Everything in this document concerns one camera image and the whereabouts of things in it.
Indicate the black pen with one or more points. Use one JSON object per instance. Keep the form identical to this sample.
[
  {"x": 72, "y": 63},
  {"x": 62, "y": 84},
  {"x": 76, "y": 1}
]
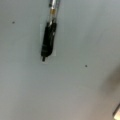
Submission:
[{"x": 50, "y": 29}]

